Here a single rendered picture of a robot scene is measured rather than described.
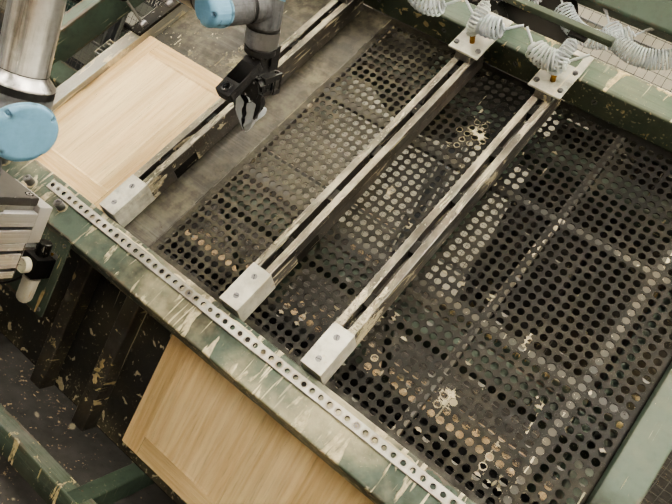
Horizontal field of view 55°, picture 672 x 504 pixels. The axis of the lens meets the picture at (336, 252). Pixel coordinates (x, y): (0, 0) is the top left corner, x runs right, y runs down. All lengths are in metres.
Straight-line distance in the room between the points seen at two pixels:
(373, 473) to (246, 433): 0.54
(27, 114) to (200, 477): 1.19
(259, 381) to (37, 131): 0.72
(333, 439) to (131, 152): 1.05
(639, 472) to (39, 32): 1.40
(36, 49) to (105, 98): 1.01
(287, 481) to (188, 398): 0.38
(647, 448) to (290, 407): 0.76
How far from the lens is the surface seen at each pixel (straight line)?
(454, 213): 1.69
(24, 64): 1.23
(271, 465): 1.87
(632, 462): 1.54
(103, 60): 2.30
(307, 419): 1.49
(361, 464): 1.46
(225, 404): 1.90
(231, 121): 1.99
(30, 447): 2.18
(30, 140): 1.25
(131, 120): 2.12
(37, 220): 1.55
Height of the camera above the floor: 1.55
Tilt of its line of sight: 15 degrees down
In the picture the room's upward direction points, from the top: 28 degrees clockwise
